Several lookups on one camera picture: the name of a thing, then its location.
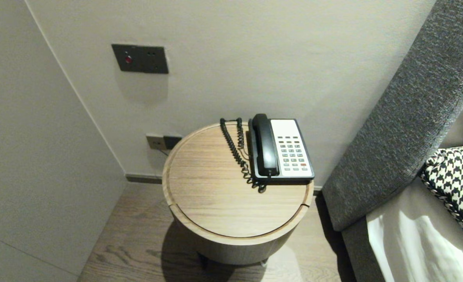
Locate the grey fabric headboard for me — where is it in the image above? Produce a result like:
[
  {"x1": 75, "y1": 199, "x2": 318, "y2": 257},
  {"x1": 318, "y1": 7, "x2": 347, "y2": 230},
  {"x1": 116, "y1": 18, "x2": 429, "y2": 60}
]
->
[{"x1": 322, "y1": 0, "x2": 463, "y2": 232}]

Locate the beige wall data socket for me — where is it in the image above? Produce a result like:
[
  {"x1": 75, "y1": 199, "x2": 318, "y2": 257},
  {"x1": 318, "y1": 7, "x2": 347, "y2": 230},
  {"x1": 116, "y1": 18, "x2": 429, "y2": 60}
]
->
[{"x1": 146, "y1": 134, "x2": 164, "y2": 150}]

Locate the grey wall power outlet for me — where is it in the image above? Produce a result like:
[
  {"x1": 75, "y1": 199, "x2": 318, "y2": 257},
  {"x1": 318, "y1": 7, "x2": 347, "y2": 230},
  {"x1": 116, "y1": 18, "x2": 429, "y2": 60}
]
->
[{"x1": 163, "y1": 135, "x2": 182, "y2": 150}]

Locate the white bed sheet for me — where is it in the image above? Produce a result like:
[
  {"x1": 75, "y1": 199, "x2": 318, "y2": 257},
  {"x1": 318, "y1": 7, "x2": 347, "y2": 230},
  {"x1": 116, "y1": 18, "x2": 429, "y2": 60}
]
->
[{"x1": 366, "y1": 176, "x2": 463, "y2": 282}]

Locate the round wooden side table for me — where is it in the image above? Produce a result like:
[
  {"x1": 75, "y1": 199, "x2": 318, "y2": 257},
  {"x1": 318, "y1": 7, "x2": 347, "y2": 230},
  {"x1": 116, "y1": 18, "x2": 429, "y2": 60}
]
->
[{"x1": 162, "y1": 121, "x2": 315, "y2": 266}]

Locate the black white houndstooth pillow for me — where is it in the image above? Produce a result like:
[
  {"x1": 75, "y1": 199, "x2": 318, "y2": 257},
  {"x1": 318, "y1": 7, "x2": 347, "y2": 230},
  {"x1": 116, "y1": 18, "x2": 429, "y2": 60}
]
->
[{"x1": 419, "y1": 145, "x2": 463, "y2": 248}]

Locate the dark wall switch panel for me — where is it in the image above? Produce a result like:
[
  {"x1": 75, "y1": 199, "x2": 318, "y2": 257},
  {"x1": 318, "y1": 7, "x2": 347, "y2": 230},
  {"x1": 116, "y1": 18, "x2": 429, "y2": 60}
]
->
[{"x1": 112, "y1": 44, "x2": 169, "y2": 74}]

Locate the grey upholstered bed base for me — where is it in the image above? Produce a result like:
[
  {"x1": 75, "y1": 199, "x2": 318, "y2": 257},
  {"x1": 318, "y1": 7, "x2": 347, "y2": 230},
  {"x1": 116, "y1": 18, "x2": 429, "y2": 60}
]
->
[{"x1": 342, "y1": 217, "x2": 393, "y2": 282}]

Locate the black and white desk phone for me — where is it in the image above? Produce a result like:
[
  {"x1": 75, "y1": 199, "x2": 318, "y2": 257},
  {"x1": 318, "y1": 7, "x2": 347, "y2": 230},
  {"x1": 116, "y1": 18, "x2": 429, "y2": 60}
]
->
[{"x1": 248, "y1": 118, "x2": 315, "y2": 184}]

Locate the black coiled telephone cord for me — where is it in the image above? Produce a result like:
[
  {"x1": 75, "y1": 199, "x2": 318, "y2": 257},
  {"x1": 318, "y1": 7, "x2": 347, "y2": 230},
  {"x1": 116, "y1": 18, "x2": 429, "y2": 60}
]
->
[{"x1": 220, "y1": 117, "x2": 268, "y2": 193}]

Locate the black telephone handset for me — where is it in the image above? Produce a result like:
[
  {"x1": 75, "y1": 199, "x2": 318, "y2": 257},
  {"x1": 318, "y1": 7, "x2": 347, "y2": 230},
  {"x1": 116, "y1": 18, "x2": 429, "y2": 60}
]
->
[{"x1": 252, "y1": 114, "x2": 281, "y2": 177}]

